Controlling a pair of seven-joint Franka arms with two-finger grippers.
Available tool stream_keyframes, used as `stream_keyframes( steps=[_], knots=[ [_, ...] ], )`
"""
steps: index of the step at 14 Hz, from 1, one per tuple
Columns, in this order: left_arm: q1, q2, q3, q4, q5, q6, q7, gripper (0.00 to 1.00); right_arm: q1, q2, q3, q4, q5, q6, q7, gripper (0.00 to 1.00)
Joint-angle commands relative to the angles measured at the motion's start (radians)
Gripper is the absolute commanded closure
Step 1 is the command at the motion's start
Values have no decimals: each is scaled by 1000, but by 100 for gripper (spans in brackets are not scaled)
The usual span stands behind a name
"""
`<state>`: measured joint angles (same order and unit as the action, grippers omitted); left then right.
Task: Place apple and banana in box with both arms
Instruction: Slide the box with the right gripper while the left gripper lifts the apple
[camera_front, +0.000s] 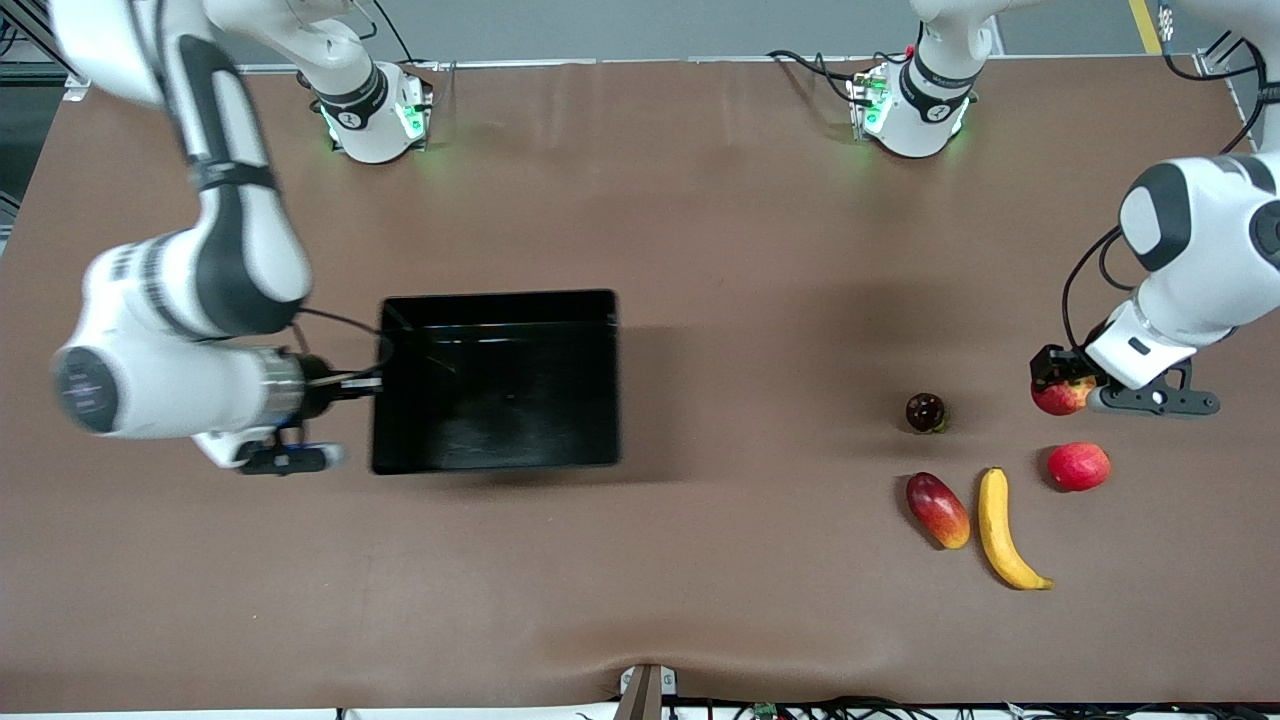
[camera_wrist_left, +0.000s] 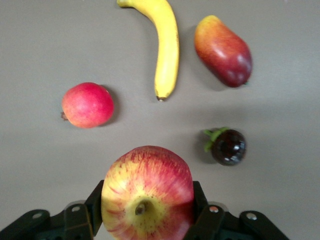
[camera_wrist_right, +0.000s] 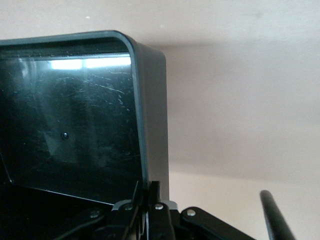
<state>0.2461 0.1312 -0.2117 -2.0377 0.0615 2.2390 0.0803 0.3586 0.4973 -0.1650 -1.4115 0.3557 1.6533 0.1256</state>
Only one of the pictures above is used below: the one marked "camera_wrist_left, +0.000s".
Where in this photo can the red yellow striped apple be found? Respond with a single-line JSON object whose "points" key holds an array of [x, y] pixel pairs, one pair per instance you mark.
{"points": [[147, 190]]}

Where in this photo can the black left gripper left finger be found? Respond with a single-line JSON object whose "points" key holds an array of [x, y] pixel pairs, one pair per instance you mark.
{"points": [[75, 222]]}

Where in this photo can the brown table mat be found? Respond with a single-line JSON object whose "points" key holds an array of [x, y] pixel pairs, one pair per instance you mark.
{"points": [[50, 37]]}

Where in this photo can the red yellow mango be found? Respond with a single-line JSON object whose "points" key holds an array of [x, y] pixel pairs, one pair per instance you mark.
{"points": [[222, 50]]}

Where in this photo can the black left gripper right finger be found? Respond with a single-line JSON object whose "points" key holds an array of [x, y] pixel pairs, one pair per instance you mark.
{"points": [[217, 225]]}

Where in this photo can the yellow banana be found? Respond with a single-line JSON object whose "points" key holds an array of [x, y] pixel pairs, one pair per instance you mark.
{"points": [[166, 50]]}

